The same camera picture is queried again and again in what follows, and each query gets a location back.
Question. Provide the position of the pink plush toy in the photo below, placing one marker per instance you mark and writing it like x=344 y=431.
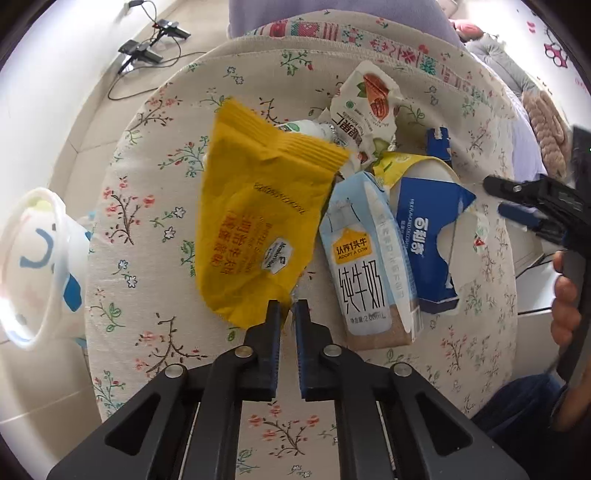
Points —
x=467 y=31

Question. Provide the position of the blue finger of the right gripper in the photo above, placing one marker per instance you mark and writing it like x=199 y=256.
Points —
x=524 y=193
x=545 y=228

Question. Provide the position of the white green plastic bottle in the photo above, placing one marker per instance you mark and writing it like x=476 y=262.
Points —
x=322 y=131

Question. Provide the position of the yellow snack bag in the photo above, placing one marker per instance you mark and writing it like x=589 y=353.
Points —
x=260 y=205

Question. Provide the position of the person right hand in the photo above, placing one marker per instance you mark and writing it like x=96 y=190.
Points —
x=565 y=316

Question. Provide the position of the white cartoon trash bin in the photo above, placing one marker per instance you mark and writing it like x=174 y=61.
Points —
x=44 y=257

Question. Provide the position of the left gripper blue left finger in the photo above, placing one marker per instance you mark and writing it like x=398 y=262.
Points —
x=262 y=369

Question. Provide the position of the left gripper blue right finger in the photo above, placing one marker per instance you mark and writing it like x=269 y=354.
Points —
x=314 y=370

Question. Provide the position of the black tripod device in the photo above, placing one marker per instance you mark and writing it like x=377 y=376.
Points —
x=136 y=51
x=165 y=28

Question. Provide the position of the light blue milk carton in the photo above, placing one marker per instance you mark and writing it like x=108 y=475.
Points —
x=370 y=266

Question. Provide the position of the grey cushion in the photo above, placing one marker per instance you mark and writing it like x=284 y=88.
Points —
x=492 y=53

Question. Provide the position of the torn blue white carton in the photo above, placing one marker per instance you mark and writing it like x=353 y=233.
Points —
x=437 y=226

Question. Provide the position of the hello kitty wall sticker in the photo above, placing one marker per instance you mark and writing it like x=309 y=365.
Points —
x=545 y=42

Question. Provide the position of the brown knitted blanket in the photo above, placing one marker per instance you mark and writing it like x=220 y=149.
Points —
x=552 y=133

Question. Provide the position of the yellow paper cup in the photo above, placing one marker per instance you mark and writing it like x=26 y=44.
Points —
x=396 y=165

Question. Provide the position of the white nut snack wrapper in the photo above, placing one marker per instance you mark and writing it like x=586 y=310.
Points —
x=364 y=114

